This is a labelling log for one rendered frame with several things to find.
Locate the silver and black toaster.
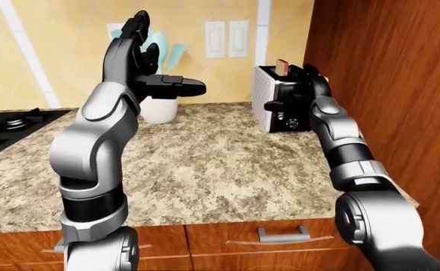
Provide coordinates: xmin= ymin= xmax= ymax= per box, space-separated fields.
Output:
xmin=252 ymin=65 xmax=316 ymax=133

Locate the teal spatula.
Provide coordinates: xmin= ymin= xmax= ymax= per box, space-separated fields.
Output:
xmin=164 ymin=43 xmax=187 ymax=75

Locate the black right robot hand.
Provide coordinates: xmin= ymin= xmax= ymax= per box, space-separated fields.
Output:
xmin=302 ymin=63 xmax=333 ymax=100

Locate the teal spoon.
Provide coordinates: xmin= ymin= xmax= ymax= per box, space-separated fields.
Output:
xmin=148 ymin=29 xmax=170 ymax=75

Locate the white wall outlet plate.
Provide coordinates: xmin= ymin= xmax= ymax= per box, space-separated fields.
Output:
xmin=105 ymin=22 xmax=124 ymax=43

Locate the black gas stove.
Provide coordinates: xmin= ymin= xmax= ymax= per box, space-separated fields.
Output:
xmin=0 ymin=107 xmax=72 ymax=164

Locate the white light switch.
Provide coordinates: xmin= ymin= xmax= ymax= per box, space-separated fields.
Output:
xmin=204 ymin=20 xmax=227 ymax=60
xmin=228 ymin=19 xmax=250 ymax=59

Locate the toast slice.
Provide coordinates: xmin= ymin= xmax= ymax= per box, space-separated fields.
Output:
xmin=274 ymin=59 xmax=290 ymax=77

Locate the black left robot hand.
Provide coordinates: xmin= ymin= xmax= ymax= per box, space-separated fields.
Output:
xmin=102 ymin=10 xmax=207 ymax=105

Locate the tall wooden cabinet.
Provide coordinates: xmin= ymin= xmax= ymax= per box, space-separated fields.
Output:
xmin=303 ymin=0 xmax=440 ymax=271

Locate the black toaster lever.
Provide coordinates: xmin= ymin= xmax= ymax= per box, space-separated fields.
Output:
xmin=263 ymin=100 xmax=289 ymax=113

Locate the white utensil holder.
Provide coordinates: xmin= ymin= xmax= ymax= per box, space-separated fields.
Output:
xmin=139 ymin=95 xmax=179 ymax=125

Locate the wooden drawer with grey handle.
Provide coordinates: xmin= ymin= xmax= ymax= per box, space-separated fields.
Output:
xmin=184 ymin=217 xmax=375 ymax=271
xmin=0 ymin=224 xmax=193 ymax=271

